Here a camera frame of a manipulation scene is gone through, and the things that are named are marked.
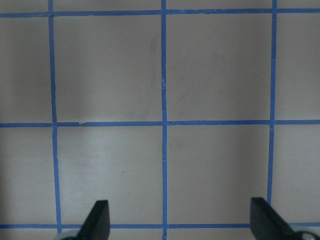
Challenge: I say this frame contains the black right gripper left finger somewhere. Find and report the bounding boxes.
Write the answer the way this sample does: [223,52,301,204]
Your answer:
[77,200,111,240]

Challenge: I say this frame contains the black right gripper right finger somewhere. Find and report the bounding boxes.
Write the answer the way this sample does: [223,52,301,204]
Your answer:
[250,197,299,240]

